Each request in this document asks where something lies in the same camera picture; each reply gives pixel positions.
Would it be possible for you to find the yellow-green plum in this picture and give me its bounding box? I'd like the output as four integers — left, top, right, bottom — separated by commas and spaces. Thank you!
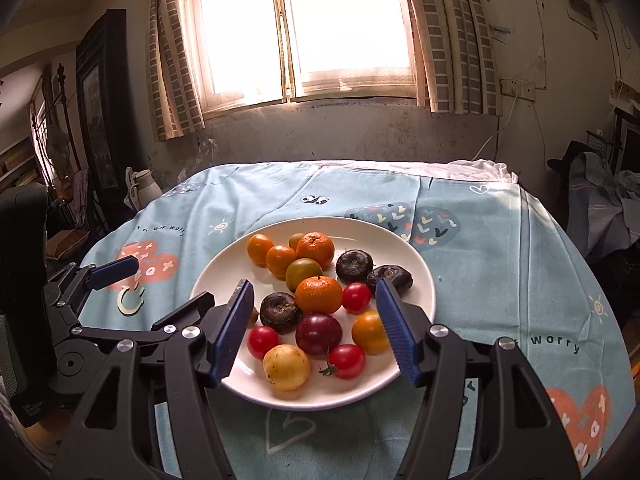
285, 257, 323, 293

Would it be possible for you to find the orange tangerine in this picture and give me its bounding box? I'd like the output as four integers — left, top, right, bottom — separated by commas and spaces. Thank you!
296, 232, 335, 270
294, 275, 344, 315

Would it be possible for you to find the pile of clothes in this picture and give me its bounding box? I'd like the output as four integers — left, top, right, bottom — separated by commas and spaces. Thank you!
567, 152, 640, 256

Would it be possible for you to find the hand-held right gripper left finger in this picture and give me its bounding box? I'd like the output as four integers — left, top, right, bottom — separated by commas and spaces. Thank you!
52, 279, 256, 480

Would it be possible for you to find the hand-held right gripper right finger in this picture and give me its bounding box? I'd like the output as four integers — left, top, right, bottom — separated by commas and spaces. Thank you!
375, 279, 583, 480

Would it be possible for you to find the black office chair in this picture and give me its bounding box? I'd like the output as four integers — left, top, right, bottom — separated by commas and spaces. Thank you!
0, 182, 51, 411

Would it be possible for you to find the yellow round fruit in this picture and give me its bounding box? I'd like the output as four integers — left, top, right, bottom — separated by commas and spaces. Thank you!
263, 344, 311, 391

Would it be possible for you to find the wooden shelf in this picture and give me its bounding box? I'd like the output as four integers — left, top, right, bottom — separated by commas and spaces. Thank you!
0, 135, 41, 196

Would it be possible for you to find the red cherry tomato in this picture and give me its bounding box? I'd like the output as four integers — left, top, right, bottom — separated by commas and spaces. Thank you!
319, 344, 367, 380
341, 282, 372, 315
247, 325, 281, 361

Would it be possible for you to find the smooth orange fruit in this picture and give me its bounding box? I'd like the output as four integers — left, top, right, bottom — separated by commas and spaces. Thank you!
247, 233, 275, 267
265, 244, 298, 280
351, 310, 392, 356

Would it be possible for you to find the dark red plum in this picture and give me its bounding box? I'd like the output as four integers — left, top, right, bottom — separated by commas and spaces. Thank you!
295, 312, 344, 358

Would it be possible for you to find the dark metal stand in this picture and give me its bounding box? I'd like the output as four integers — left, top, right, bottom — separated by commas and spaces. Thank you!
30, 63, 81, 211

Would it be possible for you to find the light blue printed tablecloth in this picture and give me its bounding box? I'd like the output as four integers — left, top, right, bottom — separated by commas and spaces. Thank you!
80, 160, 623, 480

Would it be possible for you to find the wall vent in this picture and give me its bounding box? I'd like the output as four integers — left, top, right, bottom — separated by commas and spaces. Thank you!
560, 0, 598, 38

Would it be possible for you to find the white cloth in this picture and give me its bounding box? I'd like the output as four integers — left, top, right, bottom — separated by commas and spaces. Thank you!
345, 159, 518, 183

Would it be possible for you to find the window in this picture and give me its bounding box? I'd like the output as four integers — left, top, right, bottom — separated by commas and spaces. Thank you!
197, 0, 418, 111

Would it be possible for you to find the white jug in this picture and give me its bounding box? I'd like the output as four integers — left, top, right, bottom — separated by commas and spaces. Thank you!
125, 167, 163, 209

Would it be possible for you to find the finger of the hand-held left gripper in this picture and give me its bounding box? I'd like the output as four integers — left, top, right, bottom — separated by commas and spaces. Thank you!
75, 294, 217, 343
45, 255, 141, 331

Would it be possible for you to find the checked curtain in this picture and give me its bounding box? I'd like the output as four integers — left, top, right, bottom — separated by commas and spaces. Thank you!
145, 0, 206, 142
400, 0, 502, 117

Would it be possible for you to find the white oval plate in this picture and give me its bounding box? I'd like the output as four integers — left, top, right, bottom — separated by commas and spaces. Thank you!
190, 216, 437, 412

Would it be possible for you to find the dark framed picture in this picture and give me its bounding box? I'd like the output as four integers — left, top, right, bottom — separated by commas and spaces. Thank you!
75, 8, 133, 196

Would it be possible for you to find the large dark water chestnut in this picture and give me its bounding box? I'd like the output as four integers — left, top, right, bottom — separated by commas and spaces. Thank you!
259, 292, 304, 335

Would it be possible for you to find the black hat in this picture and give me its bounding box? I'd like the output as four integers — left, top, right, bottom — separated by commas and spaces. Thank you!
546, 141, 593, 173

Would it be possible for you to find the wall socket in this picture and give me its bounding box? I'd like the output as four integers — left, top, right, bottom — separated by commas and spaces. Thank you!
500, 78, 535, 97

